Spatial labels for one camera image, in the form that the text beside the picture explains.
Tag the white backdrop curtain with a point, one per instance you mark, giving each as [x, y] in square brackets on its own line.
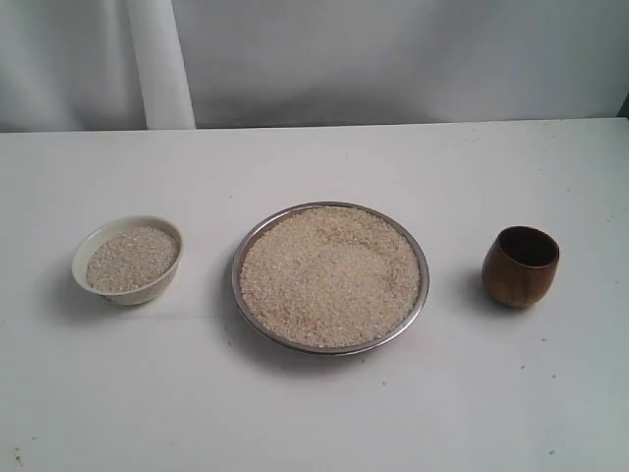
[166, 65]

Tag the rice in white bowl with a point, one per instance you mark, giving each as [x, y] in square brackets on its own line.
[131, 259]

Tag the white ceramic bowl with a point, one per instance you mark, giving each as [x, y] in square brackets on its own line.
[100, 235]

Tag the brown wooden cup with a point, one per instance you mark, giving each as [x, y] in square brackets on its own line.
[520, 266]

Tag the rice heap on plate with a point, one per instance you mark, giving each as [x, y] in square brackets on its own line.
[330, 277]

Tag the round steel plate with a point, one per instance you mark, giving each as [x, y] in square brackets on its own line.
[271, 221]

